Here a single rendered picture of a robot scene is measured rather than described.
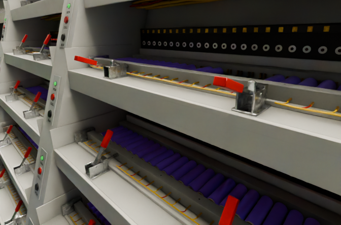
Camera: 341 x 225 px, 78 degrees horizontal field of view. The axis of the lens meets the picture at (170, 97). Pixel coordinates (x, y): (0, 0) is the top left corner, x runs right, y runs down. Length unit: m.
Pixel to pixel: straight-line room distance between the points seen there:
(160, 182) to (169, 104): 0.16
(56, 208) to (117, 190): 0.28
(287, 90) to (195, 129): 0.11
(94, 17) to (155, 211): 0.45
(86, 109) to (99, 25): 0.22
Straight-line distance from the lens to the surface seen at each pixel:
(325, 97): 0.26
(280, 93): 0.27
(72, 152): 0.55
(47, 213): 0.67
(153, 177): 0.40
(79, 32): 0.56
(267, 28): 0.41
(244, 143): 0.24
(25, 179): 0.86
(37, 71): 0.78
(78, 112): 0.58
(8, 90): 1.25
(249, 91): 0.22
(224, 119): 0.24
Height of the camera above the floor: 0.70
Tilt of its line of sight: 3 degrees down
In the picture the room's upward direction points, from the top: 12 degrees clockwise
